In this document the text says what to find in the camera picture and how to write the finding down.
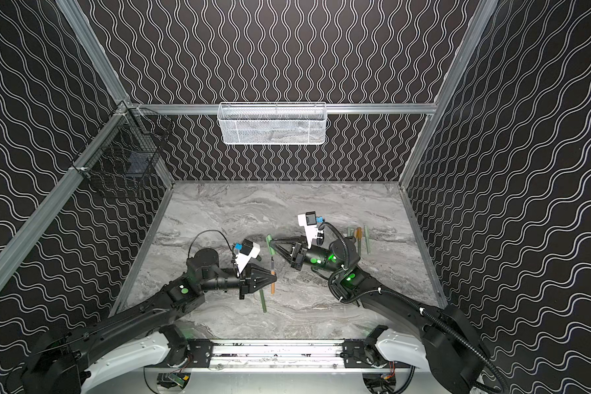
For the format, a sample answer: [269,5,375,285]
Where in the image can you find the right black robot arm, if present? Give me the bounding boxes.
[268,236,507,393]

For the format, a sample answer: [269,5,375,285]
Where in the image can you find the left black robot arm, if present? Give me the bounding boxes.
[16,248,277,393]

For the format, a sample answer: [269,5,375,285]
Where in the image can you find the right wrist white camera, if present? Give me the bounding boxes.
[297,211,324,247]

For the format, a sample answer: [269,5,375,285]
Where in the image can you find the wrist white camera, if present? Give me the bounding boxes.
[234,239,260,275]
[297,211,324,247]

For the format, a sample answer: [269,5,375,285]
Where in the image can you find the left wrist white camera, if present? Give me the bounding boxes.
[234,239,260,275]

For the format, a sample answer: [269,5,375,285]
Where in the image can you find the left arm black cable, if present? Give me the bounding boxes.
[186,229,236,262]

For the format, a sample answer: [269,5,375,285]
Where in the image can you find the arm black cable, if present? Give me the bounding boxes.
[186,229,236,262]
[319,221,511,394]

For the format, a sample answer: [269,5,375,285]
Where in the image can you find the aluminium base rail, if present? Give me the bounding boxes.
[93,337,479,371]

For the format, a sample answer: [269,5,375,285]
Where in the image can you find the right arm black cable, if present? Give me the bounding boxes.
[319,221,511,394]

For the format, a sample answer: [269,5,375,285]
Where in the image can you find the white wire mesh basket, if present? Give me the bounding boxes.
[217,102,328,145]

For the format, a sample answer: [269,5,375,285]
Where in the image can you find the black wire mesh basket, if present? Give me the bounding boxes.
[77,102,173,200]

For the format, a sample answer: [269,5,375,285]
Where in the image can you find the aluminium frame back bar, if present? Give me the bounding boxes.
[130,102,437,116]

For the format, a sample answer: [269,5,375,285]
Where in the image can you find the aluminium frame bar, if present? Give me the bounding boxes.
[0,102,129,316]
[130,102,437,116]

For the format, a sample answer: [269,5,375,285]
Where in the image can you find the aluminium frame left bar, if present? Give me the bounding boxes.
[0,102,129,316]

